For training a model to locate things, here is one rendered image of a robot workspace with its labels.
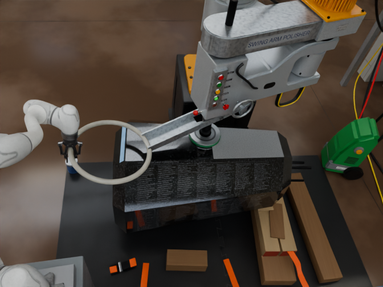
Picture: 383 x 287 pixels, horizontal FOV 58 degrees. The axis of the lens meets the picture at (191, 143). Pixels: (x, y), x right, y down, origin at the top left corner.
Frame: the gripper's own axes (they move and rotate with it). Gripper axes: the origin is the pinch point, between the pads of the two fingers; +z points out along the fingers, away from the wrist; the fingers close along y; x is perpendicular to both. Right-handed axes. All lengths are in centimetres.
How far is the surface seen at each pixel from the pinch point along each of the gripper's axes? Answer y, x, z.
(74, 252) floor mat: 1, -22, 89
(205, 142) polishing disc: 86, 8, -7
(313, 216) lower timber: 193, -20, 55
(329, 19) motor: 131, 15, -100
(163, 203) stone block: 58, -22, 21
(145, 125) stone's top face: 48, 28, 0
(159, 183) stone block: 54, -12, 11
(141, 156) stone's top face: 43.0, 1.9, 1.7
